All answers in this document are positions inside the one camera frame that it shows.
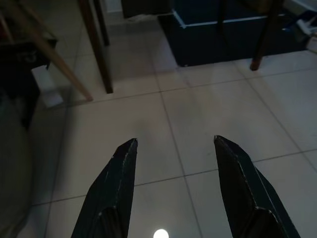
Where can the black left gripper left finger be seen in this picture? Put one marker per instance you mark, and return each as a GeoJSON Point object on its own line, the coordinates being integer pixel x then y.
{"type": "Point", "coordinates": [111, 193]}

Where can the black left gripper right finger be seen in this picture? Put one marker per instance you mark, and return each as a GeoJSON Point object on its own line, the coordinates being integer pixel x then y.
{"type": "Point", "coordinates": [245, 198]}

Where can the white box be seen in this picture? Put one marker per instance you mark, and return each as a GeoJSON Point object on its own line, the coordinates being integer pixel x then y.
{"type": "Point", "coordinates": [49, 86]}

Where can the light wooden table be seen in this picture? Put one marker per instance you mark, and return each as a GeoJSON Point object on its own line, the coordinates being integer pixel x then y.
{"type": "Point", "coordinates": [60, 62]}

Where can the dark wooden chair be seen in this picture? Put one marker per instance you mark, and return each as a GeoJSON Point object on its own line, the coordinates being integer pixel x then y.
{"type": "Point", "coordinates": [263, 37]}
{"type": "Point", "coordinates": [100, 49]}

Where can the black fabric bag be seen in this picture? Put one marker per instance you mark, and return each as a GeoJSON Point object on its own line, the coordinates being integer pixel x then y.
{"type": "Point", "coordinates": [17, 67]}

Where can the dark blue box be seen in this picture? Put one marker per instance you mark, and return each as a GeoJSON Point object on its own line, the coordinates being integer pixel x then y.
{"type": "Point", "coordinates": [198, 42]}

